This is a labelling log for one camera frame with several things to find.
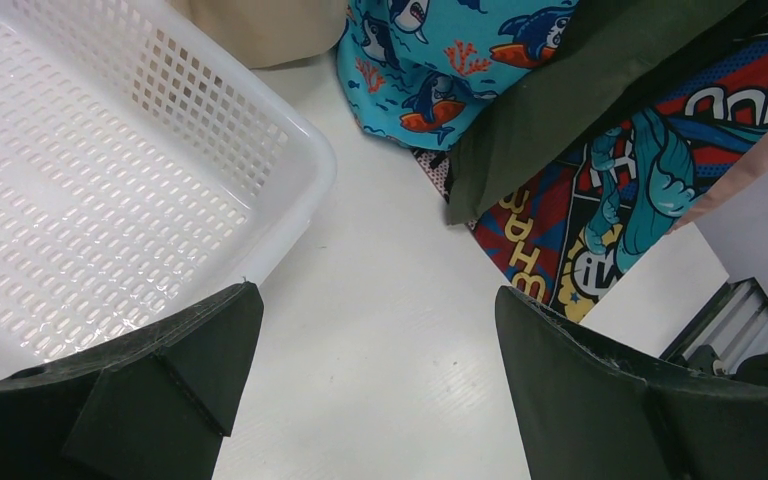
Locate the olive green shorts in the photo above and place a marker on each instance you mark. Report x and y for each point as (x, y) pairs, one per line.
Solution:
(615, 57)

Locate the dusty pink shorts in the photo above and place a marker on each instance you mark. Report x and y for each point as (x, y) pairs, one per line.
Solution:
(749, 168)

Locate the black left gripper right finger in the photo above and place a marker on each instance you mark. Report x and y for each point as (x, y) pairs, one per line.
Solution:
(590, 407)

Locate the comic print shorts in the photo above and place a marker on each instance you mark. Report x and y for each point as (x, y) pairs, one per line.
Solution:
(568, 233)

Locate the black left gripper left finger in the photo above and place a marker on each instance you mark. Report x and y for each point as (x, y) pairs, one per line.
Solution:
(155, 403)

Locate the turquoise shark print shorts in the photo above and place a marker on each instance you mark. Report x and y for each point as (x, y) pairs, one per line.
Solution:
(418, 72)

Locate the white perforated plastic basket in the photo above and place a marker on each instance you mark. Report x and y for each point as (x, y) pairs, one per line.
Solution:
(142, 169)

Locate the beige shorts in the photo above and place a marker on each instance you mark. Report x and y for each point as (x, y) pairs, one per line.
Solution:
(267, 33)

